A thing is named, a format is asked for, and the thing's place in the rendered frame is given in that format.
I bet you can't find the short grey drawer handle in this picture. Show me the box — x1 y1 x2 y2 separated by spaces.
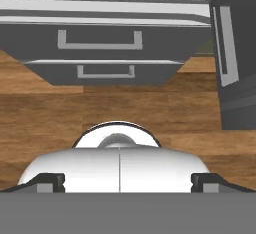
76 64 136 80

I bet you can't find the long grey drawer handle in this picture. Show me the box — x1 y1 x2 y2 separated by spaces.
57 29 144 51

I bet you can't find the grey fridge door handle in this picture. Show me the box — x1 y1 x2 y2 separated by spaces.
217 5 240 88

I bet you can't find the white round object black rim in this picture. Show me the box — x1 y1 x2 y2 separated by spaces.
17 120 212 194

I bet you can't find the small dark grey drawer front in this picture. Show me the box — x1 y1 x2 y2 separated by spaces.
22 59 185 87

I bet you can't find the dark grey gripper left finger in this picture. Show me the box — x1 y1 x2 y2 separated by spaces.
7 172 66 194

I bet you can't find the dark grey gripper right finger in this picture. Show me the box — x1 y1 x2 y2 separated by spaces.
190 172 256 194

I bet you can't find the dark grey fridge door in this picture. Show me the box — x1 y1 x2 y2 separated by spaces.
208 0 256 132

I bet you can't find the large dark grey drawer front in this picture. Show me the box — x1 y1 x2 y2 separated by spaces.
0 21 213 63

